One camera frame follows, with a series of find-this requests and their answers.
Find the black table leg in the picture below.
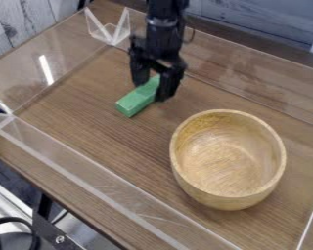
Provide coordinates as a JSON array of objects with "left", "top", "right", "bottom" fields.
[{"left": 38, "top": 194, "right": 54, "bottom": 220}]

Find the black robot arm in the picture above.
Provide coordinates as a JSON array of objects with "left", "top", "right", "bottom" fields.
[{"left": 129, "top": 0, "right": 192, "bottom": 102}]

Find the light wooden bowl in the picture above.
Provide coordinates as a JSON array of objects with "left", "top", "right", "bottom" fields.
[{"left": 171, "top": 109, "right": 289, "bottom": 211}]

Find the clear acrylic tray wall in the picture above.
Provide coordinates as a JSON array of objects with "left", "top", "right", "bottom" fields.
[{"left": 0, "top": 1, "right": 313, "bottom": 250}]

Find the black cable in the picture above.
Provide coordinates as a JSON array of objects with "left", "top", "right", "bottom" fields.
[{"left": 0, "top": 216, "right": 41, "bottom": 250}]

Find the clear acrylic corner bracket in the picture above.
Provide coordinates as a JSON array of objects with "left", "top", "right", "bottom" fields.
[{"left": 83, "top": 8, "right": 132, "bottom": 46}]

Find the black metal bracket with screw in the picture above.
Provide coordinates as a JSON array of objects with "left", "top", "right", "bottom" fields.
[{"left": 33, "top": 213, "right": 86, "bottom": 250}]

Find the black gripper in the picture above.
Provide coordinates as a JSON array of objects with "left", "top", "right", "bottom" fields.
[{"left": 130, "top": 18, "right": 187, "bottom": 102}]

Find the green rectangular block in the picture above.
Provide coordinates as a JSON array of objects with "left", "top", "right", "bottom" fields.
[{"left": 117, "top": 75, "right": 161, "bottom": 117}]

